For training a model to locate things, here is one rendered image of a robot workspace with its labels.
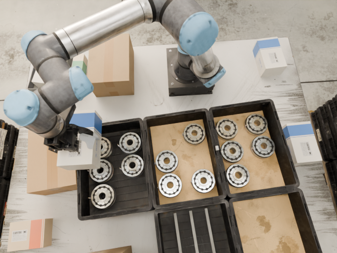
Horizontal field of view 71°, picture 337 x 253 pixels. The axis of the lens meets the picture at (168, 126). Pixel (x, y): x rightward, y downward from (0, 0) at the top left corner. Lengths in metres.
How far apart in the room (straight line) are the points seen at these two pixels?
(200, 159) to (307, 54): 1.82
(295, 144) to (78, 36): 1.05
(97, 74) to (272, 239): 1.12
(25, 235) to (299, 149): 1.33
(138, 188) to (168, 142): 0.25
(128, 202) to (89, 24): 0.74
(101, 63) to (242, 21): 1.74
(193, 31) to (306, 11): 2.40
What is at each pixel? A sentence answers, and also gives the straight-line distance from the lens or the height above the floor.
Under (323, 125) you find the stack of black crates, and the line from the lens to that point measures 2.06.
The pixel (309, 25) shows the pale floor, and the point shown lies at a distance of 2.91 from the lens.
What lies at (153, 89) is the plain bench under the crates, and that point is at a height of 0.70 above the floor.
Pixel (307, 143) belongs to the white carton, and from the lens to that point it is 1.34.
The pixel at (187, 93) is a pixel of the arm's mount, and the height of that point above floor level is 0.73.
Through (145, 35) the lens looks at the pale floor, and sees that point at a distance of 2.55.
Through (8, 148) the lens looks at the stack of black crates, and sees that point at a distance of 2.10.
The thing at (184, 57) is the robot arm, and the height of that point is 0.98.
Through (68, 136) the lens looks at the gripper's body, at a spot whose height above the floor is 1.25.
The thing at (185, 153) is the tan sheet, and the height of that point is 0.83.
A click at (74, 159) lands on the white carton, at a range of 0.87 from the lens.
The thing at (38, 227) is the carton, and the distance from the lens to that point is 1.31.
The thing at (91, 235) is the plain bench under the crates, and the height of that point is 0.70.
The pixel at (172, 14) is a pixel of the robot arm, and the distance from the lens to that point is 0.73.
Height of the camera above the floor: 1.92
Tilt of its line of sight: 70 degrees down
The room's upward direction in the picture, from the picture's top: 5 degrees counter-clockwise
